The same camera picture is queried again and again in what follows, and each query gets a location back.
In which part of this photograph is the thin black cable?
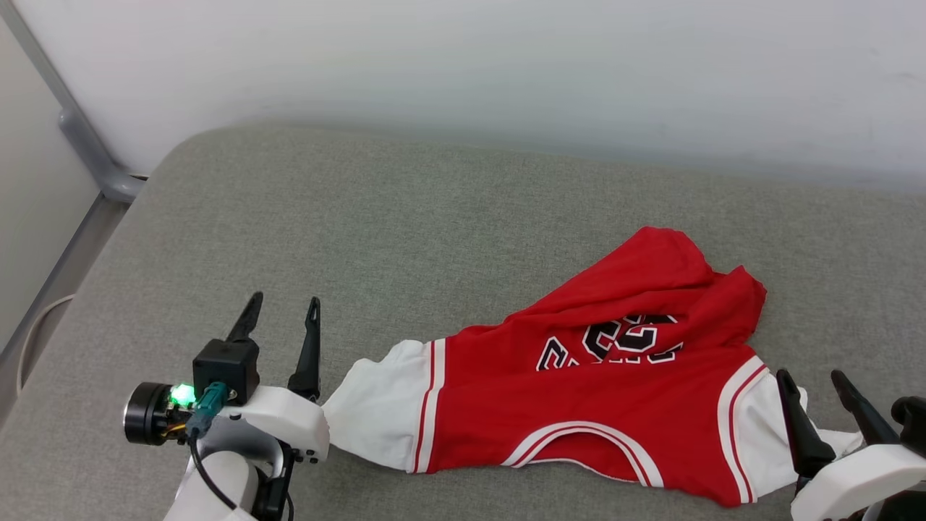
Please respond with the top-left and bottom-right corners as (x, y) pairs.
(188, 433), (243, 512)

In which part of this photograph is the teal cable connector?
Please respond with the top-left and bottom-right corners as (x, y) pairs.
(185, 382), (230, 439)

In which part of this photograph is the grey metal frame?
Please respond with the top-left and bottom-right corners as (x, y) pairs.
(0, 0), (150, 429)

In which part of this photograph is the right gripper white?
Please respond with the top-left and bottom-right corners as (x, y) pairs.
(776, 369), (926, 521)

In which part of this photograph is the grey fabric sofa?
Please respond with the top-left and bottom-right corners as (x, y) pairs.
(0, 119), (926, 521)

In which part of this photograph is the red and white jersey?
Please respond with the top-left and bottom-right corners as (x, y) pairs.
(320, 226), (865, 507)

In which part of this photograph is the thin white cable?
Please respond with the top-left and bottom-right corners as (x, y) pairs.
(16, 293), (76, 396)

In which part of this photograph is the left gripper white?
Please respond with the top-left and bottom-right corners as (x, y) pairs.
(123, 292), (331, 465)

